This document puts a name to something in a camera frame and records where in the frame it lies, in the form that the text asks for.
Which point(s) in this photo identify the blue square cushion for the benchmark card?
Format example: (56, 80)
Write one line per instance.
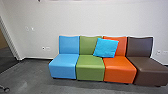
(106, 47)

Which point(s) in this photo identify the green sofa seat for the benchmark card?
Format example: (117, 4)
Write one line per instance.
(89, 68)

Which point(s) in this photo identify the brown sofa seat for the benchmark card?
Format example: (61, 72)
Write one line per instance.
(148, 66)

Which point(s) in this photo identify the wooden door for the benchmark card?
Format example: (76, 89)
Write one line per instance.
(2, 40)

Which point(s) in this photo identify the orange sofa seat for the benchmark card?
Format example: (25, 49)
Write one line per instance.
(119, 70)

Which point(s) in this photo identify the blue sofa seat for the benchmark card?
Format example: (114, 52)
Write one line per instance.
(65, 65)

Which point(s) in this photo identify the white wall outlet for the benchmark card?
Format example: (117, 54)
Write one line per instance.
(45, 48)
(162, 52)

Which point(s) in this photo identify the white wall switch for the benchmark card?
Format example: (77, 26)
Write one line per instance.
(30, 28)

